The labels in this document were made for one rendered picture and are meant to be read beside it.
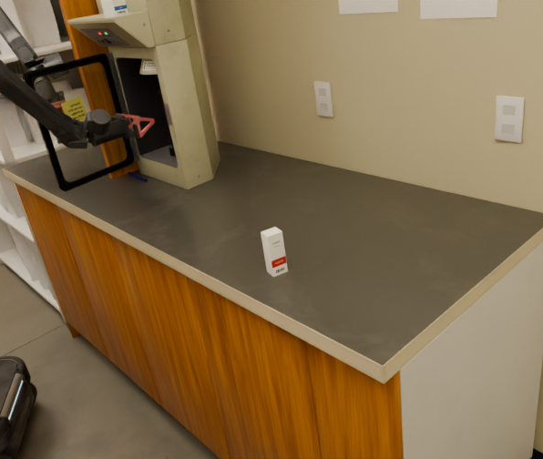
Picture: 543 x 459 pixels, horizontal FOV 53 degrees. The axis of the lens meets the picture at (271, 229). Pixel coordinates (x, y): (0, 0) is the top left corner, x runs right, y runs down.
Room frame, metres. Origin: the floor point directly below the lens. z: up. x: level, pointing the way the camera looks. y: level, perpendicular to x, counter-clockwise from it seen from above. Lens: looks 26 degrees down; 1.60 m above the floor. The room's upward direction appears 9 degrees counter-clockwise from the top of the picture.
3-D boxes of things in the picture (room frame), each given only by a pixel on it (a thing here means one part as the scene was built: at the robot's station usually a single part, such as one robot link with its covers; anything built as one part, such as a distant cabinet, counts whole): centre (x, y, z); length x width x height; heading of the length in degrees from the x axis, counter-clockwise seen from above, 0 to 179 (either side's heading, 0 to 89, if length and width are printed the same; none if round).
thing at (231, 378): (1.77, 0.20, 0.45); 2.05 x 0.67 x 0.90; 39
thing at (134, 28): (1.83, 0.40, 1.46); 0.32 x 0.11 x 0.10; 39
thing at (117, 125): (1.77, 0.45, 1.17); 0.10 x 0.07 x 0.07; 37
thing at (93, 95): (1.86, 0.57, 1.19); 0.30 x 0.01 x 0.40; 135
